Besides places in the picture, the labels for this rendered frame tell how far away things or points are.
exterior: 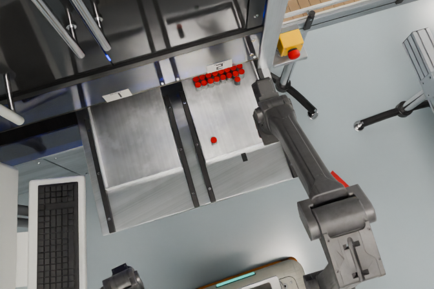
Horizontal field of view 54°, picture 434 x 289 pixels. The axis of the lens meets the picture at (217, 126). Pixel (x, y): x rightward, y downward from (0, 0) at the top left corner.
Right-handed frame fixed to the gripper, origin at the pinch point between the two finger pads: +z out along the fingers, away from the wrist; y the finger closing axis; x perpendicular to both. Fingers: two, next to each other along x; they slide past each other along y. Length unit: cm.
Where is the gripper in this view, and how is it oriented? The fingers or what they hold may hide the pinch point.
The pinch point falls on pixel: (266, 131)
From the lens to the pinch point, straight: 127.1
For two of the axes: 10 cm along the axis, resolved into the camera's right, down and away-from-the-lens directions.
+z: 0.1, 2.4, 9.7
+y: -2.8, -9.3, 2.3
